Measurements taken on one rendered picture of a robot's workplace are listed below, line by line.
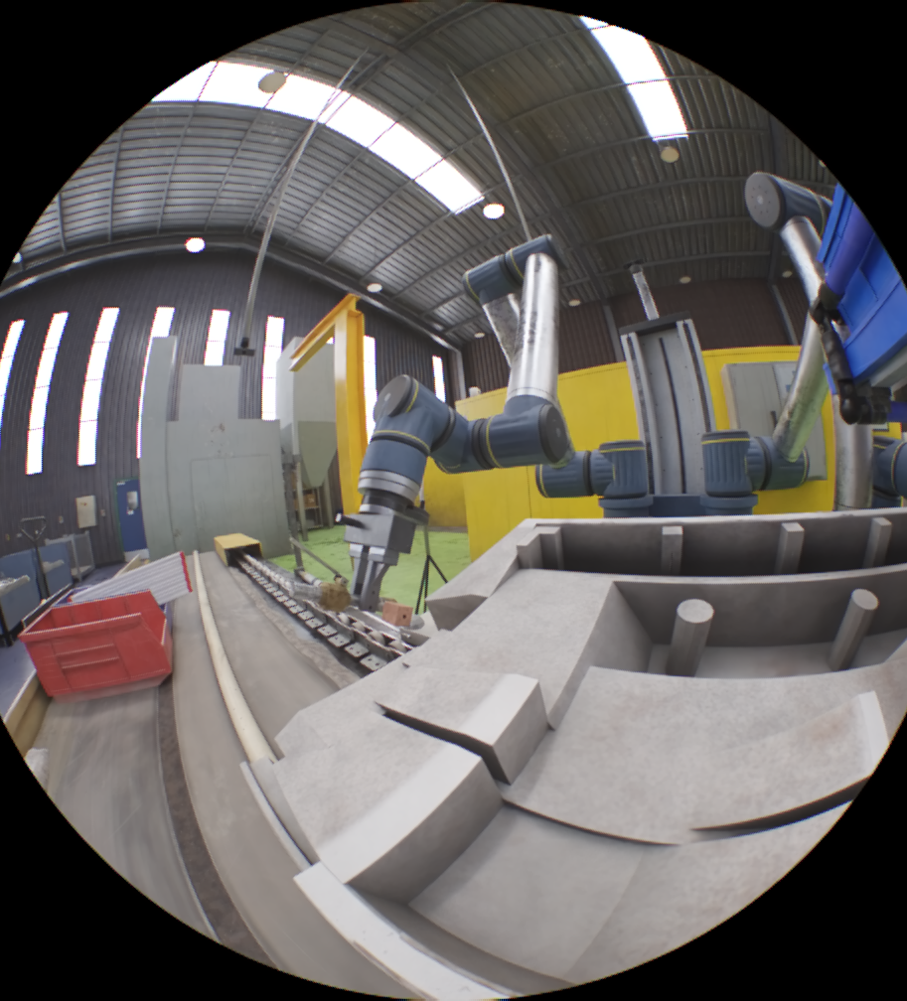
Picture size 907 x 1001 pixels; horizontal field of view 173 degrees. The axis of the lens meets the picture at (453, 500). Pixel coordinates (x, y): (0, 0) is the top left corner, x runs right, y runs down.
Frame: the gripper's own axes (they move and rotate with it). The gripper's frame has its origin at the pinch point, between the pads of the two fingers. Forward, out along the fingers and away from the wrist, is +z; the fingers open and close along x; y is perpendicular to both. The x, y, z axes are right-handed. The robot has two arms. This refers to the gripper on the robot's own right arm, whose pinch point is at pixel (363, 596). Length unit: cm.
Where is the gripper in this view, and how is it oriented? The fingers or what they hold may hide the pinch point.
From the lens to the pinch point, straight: 49.6
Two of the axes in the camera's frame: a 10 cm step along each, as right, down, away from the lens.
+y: -6.2, -3.2, -7.2
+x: 7.6, -0.3, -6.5
